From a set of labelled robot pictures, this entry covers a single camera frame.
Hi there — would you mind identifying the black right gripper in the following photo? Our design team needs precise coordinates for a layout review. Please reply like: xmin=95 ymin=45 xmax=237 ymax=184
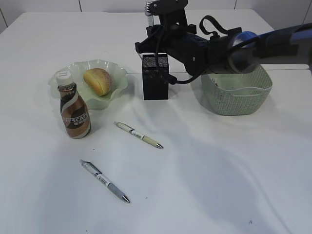
xmin=135 ymin=24 xmax=197 ymax=63

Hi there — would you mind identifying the bread roll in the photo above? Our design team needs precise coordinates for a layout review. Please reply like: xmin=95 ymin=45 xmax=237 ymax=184
xmin=83 ymin=68 xmax=112 ymax=96

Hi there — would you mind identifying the Nescafe coffee bottle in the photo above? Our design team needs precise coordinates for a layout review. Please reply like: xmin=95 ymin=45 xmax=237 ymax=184
xmin=56 ymin=71 xmax=91 ymax=139

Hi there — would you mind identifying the light blue grey pen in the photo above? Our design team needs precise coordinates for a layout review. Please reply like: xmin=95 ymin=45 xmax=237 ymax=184
xmin=147 ymin=15 xmax=154 ymax=27

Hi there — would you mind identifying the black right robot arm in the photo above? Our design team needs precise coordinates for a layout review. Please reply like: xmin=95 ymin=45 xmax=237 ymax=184
xmin=135 ymin=16 xmax=312 ymax=84

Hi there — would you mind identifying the black mesh pen holder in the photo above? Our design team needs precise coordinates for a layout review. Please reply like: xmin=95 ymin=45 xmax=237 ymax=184
xmin=142 ymin=54 xmax=169 ymax=100

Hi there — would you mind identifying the green wavy glass plate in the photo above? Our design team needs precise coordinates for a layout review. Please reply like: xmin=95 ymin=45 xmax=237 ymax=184
xmin=57 ymin=59 xmax=128 ymax=110

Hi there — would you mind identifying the green woven plastic basket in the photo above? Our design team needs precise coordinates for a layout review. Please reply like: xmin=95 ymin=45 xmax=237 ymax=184
xmin=201 ymin=65 xmax=273 ymax=116

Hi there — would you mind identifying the cream white pen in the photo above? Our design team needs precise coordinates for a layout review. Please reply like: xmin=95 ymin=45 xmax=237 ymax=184
xmin=114 ymin=121 xmax=164 ymax=149

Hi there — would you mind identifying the white grey pen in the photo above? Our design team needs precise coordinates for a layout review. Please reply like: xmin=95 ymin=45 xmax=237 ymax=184
xmin=79 ymin=159 xmax=131 ymax=203

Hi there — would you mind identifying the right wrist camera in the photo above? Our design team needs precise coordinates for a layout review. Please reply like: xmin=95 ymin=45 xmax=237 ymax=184
xmin=145 ymin=0 xmax=188 ymax=26

